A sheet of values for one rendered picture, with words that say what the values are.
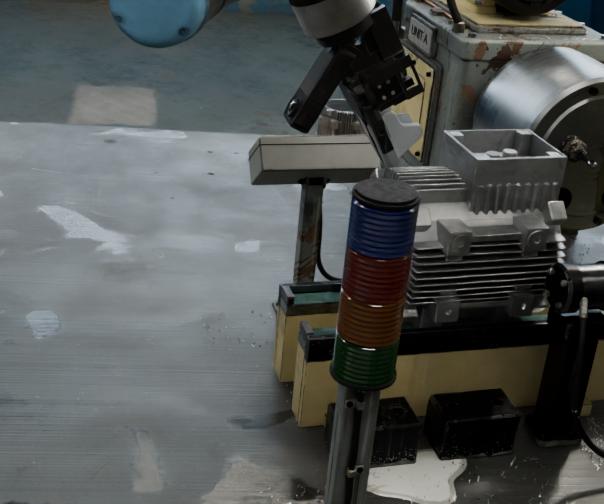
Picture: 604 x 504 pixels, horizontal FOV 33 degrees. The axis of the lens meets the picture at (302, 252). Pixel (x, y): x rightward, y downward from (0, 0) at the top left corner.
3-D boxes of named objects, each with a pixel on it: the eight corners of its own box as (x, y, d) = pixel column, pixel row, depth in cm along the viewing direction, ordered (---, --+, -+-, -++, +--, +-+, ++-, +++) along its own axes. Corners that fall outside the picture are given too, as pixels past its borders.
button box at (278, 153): (366, 183, 148) (362, 148, 149) (382, 168, 142) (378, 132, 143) (250, 186, 144) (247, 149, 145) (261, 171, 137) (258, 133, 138)
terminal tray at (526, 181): (517, 179, 135) (527, 127, 132) (557, 212, 126) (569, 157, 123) (433, 182, 132) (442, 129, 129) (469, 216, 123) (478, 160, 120)
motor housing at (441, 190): (484, 268, 146) (508, 142, 137) (550, 337, 129) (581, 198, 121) (351, 277, 140) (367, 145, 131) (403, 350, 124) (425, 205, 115)
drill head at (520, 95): (551, 155, 193) (578, 23, 182) (661, 240, 161) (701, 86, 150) (427, 157, 186) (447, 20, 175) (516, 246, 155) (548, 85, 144)
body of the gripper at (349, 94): (427, 96, 123) (390, 8, 116) (364, 131, 122) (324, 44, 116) (405, 77, 129) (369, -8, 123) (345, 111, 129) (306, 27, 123)
